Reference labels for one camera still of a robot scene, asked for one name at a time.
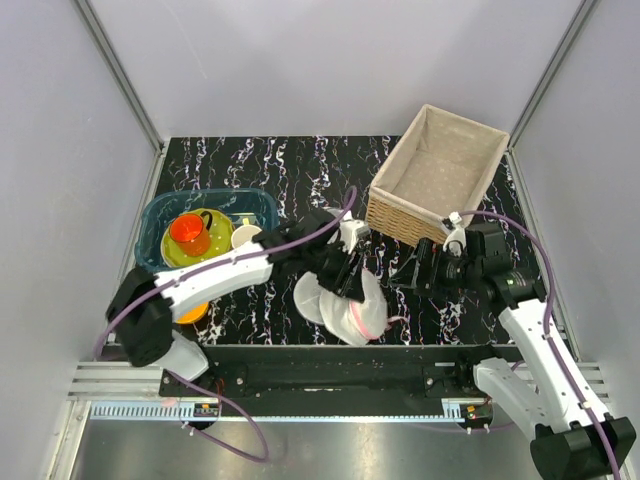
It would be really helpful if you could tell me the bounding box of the orange mug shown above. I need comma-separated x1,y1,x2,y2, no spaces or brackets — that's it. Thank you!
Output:
169,212,213,257

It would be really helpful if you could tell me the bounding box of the orange bowl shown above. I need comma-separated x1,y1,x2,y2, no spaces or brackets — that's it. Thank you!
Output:
173,302,209,325

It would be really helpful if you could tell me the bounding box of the yellow-green plate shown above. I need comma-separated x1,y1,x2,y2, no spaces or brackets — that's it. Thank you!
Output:
161,208,234,268

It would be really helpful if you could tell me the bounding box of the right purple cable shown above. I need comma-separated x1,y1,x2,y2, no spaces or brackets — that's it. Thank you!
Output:
459,209,621,480

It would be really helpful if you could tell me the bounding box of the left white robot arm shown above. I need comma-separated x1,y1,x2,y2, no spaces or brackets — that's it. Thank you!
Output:
106,209,369,396

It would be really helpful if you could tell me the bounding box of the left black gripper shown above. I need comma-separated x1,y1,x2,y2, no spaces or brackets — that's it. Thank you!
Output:
303,242,365,304

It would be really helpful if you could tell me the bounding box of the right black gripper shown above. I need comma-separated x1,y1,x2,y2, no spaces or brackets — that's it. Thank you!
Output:
387,237,482,303

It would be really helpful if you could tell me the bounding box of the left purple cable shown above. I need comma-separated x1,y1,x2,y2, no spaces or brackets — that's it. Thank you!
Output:
92,185,359,462

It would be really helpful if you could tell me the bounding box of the grey-trimmed mesh laundry bag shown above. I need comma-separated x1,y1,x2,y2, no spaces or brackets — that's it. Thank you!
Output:
293,272,324,325

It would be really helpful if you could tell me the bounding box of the purple cable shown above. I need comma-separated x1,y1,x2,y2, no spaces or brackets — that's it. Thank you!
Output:
92,185,359,462
459,209,621,480

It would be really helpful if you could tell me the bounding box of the teal plastic tub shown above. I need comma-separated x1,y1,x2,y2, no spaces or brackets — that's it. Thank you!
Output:
135,188,279,273

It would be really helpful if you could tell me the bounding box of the cream mug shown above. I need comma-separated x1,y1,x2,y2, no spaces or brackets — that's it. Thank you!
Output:
231,224,262,250

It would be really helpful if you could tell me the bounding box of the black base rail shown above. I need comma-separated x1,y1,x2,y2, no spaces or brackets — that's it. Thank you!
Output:
158,344,531,419

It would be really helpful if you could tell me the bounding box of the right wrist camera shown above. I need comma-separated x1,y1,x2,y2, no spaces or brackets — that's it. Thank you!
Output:
443,212,467,257

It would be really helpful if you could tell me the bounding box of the pink-trimmed mesh laundry bag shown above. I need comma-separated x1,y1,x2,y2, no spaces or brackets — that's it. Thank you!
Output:
319,270,392,347

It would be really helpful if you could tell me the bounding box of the wicker basket with liner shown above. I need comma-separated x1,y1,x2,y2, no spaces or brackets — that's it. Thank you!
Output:
366,104,510,246

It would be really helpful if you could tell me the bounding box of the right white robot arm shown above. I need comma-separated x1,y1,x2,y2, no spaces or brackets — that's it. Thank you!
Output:
390,223,636,479

